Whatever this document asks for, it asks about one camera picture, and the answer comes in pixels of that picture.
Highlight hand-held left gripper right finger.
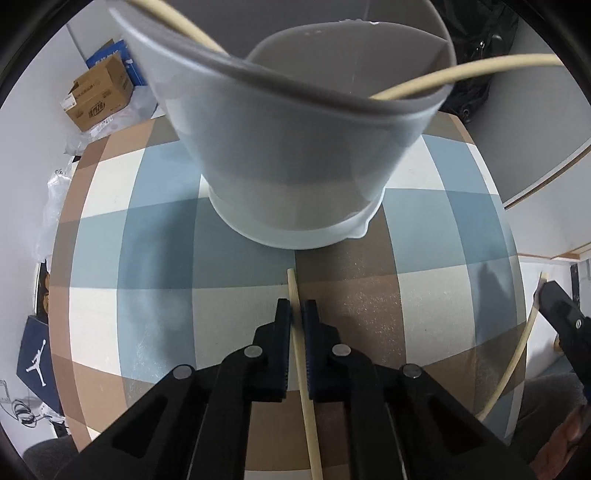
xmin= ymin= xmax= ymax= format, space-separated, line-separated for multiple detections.
xmin=302 ymin=299 xmax=511 ymax=480

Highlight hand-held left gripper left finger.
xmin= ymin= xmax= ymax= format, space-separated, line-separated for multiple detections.
xmin=88 ymin=298 xmax=294 ymax=480

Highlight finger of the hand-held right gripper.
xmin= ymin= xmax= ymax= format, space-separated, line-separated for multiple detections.
xmin=536 ymin=279 xmax=591 ymax=380

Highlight pale wooden chopstick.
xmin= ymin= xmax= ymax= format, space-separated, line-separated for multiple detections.
xmin=128 ymin=0 xmax=225 ymax=54
xmin=286 ymin=269 xmax=324 ymax=480
xmin=477 ymin=271 xmax=549 ymax=422
xmin=370 ymin=53 xmax=563 ymax=101

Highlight white utensil holder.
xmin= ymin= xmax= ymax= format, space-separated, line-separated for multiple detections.
xmin=107 ymin=0 xmax=459 ymax=250

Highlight person's right hand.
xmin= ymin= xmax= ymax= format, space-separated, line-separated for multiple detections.
xmin=531 ymin=404 xmax=591 ymax=480

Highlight grey pants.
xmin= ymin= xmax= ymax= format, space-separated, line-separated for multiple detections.
xmin=23 ymin=371 xmax=589 ymax=480

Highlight checkered tablecloth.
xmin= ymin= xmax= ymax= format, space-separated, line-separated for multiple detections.
xmin=48 ymin=111 xmax=527 ymax=480

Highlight tan boot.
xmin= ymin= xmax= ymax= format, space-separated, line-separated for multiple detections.
xmin=39 ymin=272 xmax=52 ymax=317

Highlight navy shoe box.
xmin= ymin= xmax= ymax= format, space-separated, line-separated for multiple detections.
xmin=16 ymin=315 xmax=63 ymax=416

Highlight clear plastic bag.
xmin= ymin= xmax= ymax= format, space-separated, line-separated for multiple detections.
xmin=46 ymin=166 xmax=79 ymax=259

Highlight grey plastic mailing bag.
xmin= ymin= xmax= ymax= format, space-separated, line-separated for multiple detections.
xmin=65 ymin=88 xmax=162 ymax=155

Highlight black backpack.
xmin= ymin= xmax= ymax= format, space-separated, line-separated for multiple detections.
xmin=434 ymin=0 xmax=520 ymax=123

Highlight brown cardboard box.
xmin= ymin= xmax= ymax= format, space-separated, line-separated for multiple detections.
xmin=60 ymin=51 xmax=134 ymax=132

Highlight blue cardboard box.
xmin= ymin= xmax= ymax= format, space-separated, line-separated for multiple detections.
xmin=85 ymin=39 xmax=148 ymax=88

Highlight thin black cable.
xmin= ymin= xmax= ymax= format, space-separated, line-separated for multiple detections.
xmin=0 ymin=378 xmax=51 ymax=423

